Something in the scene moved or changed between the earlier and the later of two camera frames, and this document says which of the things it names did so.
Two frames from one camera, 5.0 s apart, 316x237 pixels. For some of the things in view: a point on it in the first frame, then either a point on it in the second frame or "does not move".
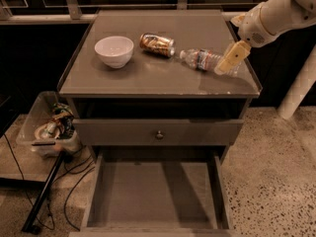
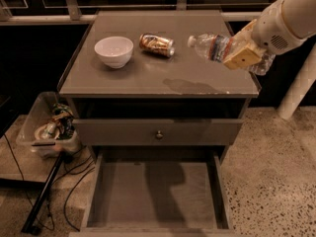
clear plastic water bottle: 205,60 → 215,47
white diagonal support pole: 299,88 does not move
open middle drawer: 156,194 does not move
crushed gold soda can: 160,44 does not move
